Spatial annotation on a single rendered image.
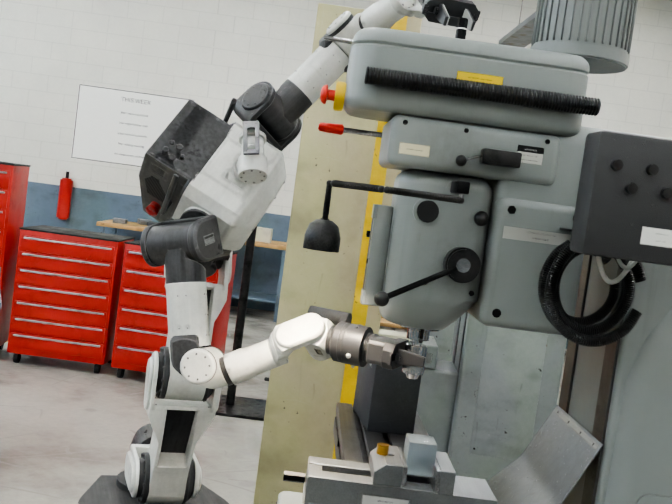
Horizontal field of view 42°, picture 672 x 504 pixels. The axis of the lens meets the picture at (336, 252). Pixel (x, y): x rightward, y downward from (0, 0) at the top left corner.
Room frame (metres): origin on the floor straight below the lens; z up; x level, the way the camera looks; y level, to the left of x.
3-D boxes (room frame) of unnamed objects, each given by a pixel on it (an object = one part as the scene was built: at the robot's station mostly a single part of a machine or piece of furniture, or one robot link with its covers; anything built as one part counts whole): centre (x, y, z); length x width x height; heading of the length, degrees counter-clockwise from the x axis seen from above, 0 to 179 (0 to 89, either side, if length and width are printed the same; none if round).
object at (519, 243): (1.84, -0.39, 1.47); 0.24 x 0.19 x 0.26; 2
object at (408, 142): (1.83, -0.24, 1.68); 0.34 x 0.24 x 0.10; 92
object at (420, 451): (1.60, -0.20, 1.10); 0.06 x 0.05 x 0.06; 1
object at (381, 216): (1.83, -0.08, 1.45); 0.04 x 0.04 x 0.21; 2
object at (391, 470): (1.60, -0.15, 1.08); 0.12 x 0.06 x 0.04; 1
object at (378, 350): (1.87, -0.11, 1.24); 0.13 x 0.12 x 0.10; 159
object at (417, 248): (1.83, -0.20, 1.47); 0.21 x 0.19 x 0.32; 2
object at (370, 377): (2.26, -0.18, 1.09); 0.22 x 0.12 x 0.20; 9
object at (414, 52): (1.83, -0.21, 1.81); 0.47 x 0.26 x 0.16; 92
